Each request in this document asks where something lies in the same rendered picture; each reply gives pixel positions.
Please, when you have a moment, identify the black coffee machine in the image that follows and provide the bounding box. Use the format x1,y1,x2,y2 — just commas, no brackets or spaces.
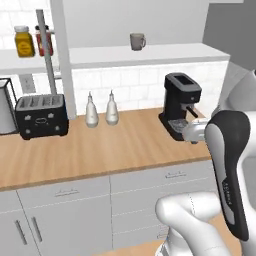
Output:
158,72,208,142

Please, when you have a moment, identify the white bottle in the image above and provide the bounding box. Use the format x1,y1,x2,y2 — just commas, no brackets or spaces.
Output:
84,91,100,129
105,89,120,127

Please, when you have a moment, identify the grey cupboard door handle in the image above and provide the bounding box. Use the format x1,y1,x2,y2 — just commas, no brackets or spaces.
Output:
14,219,29,246
30,216,44,244

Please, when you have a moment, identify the red jar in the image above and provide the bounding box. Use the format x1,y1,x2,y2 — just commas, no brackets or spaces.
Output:
34,24,55,57

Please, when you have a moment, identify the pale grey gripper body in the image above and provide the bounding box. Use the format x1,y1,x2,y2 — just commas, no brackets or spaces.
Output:
181,118,211,144

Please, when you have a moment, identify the grey cabinet door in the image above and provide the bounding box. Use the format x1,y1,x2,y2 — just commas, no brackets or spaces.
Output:
35,8,58,96

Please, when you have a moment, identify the yellow jar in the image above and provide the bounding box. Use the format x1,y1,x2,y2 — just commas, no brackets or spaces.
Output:
13,25,36,59

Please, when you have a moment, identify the grey wall socket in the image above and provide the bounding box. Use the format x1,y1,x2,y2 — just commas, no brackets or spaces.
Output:
18,73,37,95

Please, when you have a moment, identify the grey drawer handle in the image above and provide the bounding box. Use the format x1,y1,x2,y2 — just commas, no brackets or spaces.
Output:
54,188,81,198
164,170,188,180

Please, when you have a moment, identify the white canister in wire stand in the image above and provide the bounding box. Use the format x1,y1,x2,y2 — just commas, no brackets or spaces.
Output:
0,77,20,136

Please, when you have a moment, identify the grey mug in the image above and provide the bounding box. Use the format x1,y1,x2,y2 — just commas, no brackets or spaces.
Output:
129,32,147,52

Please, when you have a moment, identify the grey cupboard door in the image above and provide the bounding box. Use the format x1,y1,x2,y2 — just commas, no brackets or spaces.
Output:
0,208,42,256
24,195,114,256

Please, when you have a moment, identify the white open cabinet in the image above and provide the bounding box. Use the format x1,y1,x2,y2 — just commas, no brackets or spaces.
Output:
49,0,232,121

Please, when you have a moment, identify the white wall shelf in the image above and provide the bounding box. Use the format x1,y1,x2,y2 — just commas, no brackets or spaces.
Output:
0,48,63,80

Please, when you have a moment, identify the grey drawer front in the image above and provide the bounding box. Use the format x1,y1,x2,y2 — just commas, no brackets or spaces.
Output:
111,210,169,250
110,181,218,218
0,189,23,215
16,175,112,210
109,159,218,196

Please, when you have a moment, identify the black toaster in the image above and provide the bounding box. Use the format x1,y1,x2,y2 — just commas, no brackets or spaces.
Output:
14,93,70,141

